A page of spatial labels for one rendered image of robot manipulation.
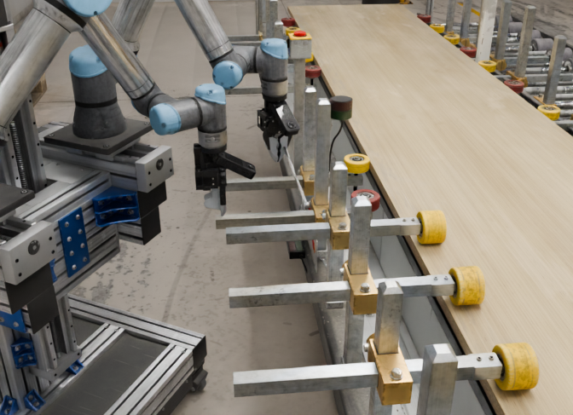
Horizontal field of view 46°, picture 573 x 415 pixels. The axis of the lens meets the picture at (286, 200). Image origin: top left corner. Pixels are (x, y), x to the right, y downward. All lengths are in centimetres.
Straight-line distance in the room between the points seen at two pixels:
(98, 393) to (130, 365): 15
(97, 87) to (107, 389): 98
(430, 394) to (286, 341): 185
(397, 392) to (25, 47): 96
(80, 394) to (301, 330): 95
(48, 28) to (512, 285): 112
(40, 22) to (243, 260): 203
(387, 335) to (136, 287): 208
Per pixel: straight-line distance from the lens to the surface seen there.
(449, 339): 152
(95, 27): 163
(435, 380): 92
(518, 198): 195
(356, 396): 151
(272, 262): 323
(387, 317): 116
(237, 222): 183
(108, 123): 194
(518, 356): 124
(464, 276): 142
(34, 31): 145
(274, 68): 190
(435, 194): 191
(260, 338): 277
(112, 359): 242
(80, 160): 201
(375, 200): 184
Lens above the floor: 174
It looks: 27 degrees down
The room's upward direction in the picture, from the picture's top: straight up
